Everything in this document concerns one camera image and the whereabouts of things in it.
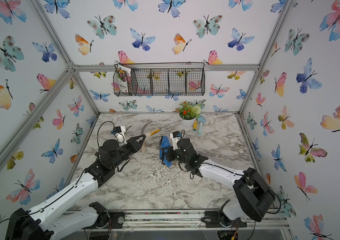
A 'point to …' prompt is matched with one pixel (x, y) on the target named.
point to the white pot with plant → (188, 113)
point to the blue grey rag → (164, 142)
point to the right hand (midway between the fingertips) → (164, 147)
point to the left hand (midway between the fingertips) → (146, 136)
